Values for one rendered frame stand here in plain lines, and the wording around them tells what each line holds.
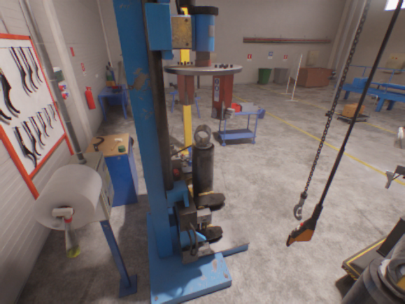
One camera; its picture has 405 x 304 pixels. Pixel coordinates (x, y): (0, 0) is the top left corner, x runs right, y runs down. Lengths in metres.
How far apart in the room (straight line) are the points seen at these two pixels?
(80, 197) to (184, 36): 1.11
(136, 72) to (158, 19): 0.37
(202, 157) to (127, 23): 1.07
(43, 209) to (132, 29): 1.08
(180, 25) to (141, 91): 0.48
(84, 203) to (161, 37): 0.95
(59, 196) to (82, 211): 0.14
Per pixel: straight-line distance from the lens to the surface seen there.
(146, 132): 1.50
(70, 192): 1.11
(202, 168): 1.72
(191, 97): 1.67
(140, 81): 1.41
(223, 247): 2.56
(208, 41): 1.46
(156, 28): 1.20
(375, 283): 1.10
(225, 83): 1.36
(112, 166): 3.01
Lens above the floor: 2.26
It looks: 29 degrees down
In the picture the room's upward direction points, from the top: straight up
